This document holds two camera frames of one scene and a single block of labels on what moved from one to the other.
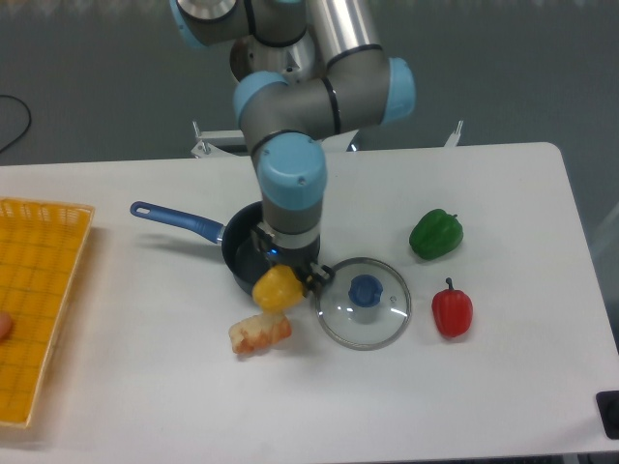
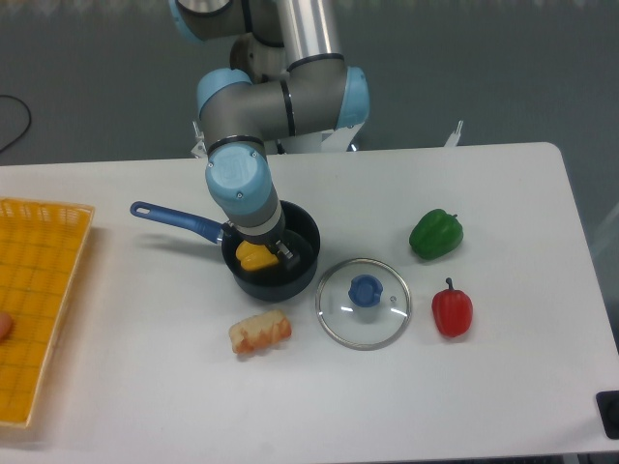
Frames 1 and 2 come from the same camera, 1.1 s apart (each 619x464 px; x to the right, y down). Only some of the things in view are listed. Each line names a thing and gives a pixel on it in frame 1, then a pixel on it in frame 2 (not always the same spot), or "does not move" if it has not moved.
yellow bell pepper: [278, 288] → [254, 256]
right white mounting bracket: [453, 139] does not move
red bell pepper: [453, 310] does not move
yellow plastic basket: [43, 247] does not move
